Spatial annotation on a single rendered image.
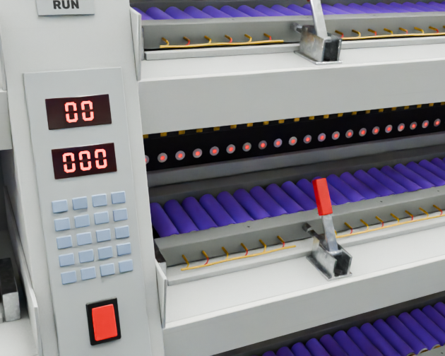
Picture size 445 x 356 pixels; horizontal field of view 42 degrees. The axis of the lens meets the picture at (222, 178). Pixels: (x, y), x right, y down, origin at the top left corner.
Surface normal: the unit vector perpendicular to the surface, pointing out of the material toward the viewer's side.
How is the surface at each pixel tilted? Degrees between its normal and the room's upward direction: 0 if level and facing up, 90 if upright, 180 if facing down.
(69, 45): 90
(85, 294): 90
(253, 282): 20
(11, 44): 90
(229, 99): 110
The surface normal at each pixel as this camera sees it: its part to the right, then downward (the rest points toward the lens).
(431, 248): 0.07, -0.89
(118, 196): 0.41, 0.11
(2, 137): 0.41, 0.44
